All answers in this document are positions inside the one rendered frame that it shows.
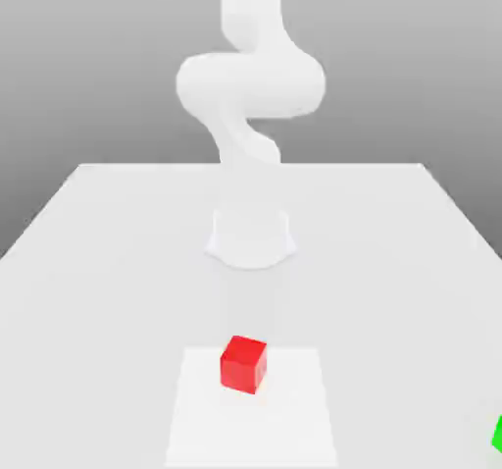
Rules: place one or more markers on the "small red cube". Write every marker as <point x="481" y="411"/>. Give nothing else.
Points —
<point x="242" y="365"/>

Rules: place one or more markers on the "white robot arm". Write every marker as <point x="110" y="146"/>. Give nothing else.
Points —
<point x="251" y="84"/>

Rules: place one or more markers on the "small green cube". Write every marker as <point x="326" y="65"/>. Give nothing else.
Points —
<point x="498" y="435"/>

